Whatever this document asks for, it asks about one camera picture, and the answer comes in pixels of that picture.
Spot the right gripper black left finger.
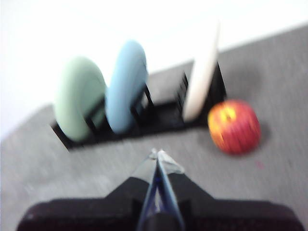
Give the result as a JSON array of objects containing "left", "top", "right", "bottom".
[{"left": 16, "top": 148, "right": 158, "bottom": 231}]

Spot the blue plate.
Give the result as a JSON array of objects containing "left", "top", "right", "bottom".
[{"left": 105, "top": 39, "right": 149, "bottom": 133}]

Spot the beige plate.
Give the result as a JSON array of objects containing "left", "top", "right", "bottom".
[{"left": 182, "top": 21, "right": 221, "bottom": 121}]

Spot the black plate rack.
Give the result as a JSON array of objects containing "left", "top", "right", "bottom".
[{"left": 50, "top": 61, "right": 228, "bottom": 151}]

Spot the green plate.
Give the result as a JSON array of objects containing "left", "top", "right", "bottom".
[{"left": 54, "top": 56, "right": 108, "bottom": 142}]

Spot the red yellow apple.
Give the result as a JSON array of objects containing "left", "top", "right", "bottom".
[{"left": 207, "top": 100, "right": 262, "bottom": 154}]

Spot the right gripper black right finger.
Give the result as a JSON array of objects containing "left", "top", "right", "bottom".
[{"left": 158, "top": 149, "right": 305, "bottom": 231}]

